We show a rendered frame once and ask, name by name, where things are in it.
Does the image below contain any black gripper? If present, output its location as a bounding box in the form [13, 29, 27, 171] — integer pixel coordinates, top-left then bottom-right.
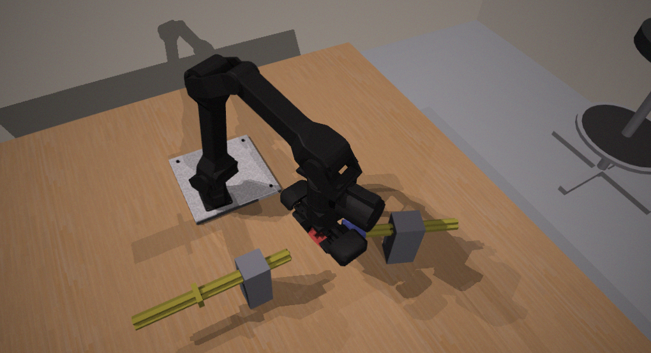
[280, 180, 368, 266]

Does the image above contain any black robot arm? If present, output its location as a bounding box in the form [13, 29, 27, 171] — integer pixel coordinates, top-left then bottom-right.
[184, 54, 385, 233]

